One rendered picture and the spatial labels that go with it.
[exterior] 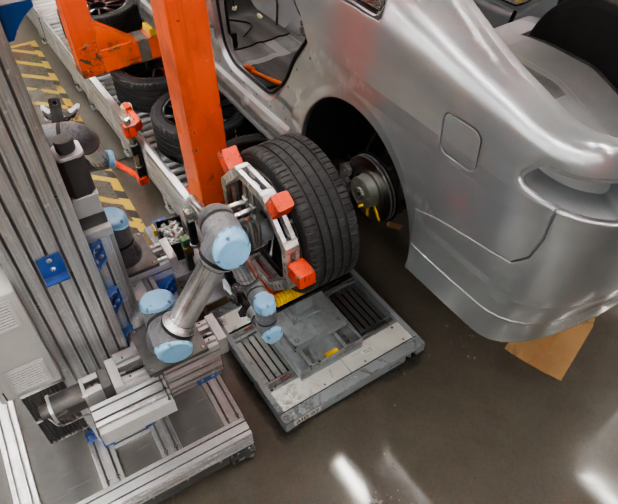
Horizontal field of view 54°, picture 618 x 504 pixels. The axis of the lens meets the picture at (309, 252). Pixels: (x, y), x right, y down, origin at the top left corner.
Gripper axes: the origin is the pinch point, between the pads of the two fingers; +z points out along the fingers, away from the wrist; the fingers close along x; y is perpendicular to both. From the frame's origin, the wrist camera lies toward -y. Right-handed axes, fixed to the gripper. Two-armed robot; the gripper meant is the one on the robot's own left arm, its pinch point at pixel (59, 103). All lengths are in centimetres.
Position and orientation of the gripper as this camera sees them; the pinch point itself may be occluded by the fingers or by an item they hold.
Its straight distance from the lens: 282.7
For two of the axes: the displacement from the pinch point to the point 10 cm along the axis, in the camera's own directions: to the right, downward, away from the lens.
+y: -1.1, 7.3, 6.8
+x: 9.5, -1.1, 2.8
